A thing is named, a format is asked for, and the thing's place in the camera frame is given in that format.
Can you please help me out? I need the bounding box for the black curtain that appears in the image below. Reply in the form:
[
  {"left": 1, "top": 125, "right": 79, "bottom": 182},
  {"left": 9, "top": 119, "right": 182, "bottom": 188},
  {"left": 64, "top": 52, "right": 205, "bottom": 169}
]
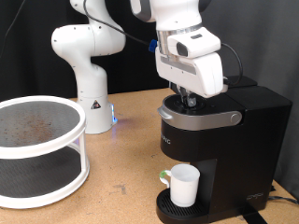
[{"left": 0, "top": 0, "right": 176, "bottom": 102}]

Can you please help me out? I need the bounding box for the braided power cable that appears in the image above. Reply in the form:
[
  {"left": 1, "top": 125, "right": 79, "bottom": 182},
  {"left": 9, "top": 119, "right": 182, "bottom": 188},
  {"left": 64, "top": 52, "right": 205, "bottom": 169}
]
[{"left": 267, "top": 194, "right": 299, "bottom": 206}]

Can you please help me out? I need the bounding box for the black drip tray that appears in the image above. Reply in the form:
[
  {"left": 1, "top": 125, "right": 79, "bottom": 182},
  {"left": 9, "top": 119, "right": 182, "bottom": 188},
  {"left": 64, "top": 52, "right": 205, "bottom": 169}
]
[{"left": 155, "top": 188, "right": 209, "bottom": 224}]

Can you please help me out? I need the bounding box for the white plastic mug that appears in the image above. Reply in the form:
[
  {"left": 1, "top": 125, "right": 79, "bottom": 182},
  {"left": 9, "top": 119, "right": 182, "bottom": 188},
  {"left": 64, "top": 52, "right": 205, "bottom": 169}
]
[{"left": 159, "top": 163, "right": 201, "bottom": 208}]

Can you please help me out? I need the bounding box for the thin black hanging cable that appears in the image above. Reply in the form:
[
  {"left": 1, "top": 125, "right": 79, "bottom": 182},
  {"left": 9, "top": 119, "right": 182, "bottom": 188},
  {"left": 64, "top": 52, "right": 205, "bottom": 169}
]
[{"left": 0, "top": 0, "right": 26, "bottom": 62}]

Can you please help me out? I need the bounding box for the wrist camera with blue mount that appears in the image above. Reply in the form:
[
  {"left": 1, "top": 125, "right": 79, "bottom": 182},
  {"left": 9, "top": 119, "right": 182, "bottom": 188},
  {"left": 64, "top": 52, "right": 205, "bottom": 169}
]
[{"left": 148, "top": 38, "right": 158, "bottom": 53}]

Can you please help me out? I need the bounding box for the black Keurig coffee machine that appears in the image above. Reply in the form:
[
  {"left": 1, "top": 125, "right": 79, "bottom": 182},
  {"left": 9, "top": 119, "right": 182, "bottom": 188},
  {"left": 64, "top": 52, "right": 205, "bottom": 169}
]
[{"left": 155, "top": 75, "right": 293, "bottom": 224}]

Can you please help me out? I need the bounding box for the Keurig lid with silver handle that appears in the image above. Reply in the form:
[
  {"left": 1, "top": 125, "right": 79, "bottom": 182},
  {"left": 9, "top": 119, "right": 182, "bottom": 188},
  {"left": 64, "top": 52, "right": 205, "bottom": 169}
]
[{"left": 156, "top": 92, "right": 246, "bottom": 132}]

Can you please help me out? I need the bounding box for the white two-tier turntable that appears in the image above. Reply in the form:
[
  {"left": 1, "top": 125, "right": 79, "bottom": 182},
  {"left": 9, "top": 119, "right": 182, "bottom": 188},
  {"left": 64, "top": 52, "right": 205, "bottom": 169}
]
[{"left": 0, "top": 95, "right": 91, "bottom": 210}]

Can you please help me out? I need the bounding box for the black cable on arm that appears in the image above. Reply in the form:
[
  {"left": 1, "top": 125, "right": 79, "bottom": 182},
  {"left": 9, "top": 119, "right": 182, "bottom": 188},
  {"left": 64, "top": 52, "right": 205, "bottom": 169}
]
[{"left": 82, "top": 0, "right": 244, "bottom": 87}]

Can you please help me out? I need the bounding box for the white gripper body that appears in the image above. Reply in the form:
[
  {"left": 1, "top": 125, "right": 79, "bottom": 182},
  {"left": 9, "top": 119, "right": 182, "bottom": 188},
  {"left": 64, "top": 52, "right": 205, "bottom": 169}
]
[{"left": 154, "top": 48, "right": 229, "bottom": 99}]

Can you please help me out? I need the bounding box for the black strap under machine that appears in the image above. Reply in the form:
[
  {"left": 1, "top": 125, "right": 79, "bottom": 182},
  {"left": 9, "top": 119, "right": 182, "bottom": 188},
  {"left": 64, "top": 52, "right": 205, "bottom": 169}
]
[{"left": 237, "top": 203, "right": 269, "bottom": 224}]

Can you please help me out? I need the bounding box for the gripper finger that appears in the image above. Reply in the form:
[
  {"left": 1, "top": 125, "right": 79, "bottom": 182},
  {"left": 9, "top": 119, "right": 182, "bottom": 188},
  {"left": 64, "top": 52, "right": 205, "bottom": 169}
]
[
  {"left": 186, "top": 88, "right": 198, "bottom": 108},
  {"left": 169, "top": 81, "right": 188, "bottom": 102}
]

